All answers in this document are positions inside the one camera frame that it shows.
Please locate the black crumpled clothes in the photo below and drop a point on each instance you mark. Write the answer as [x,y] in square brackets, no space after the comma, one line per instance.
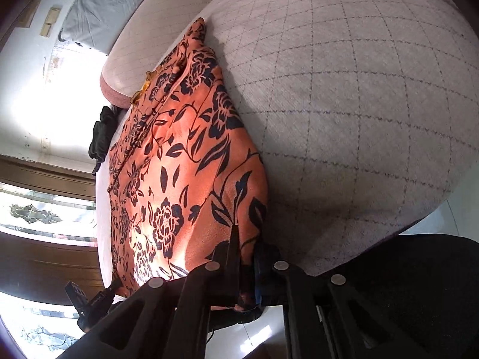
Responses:
[103,138]

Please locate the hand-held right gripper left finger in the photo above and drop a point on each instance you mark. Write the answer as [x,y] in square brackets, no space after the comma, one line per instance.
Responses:
[229,269]

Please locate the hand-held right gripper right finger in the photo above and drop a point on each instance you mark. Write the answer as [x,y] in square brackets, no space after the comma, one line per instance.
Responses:
[266,280]

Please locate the grey pillow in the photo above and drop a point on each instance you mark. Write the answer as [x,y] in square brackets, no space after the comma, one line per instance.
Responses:
[101,7]

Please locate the wooden stained glass window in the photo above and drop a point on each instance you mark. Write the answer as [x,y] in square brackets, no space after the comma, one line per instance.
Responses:
[41,246]

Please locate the orange black floral cloth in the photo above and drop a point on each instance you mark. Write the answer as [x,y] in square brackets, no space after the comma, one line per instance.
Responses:
[187,157]

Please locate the quilted pink sofa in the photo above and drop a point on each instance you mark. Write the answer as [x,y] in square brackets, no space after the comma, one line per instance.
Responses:
[336,119]

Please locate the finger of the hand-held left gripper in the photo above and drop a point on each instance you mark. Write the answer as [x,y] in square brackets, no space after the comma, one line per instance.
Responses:
[76,293]

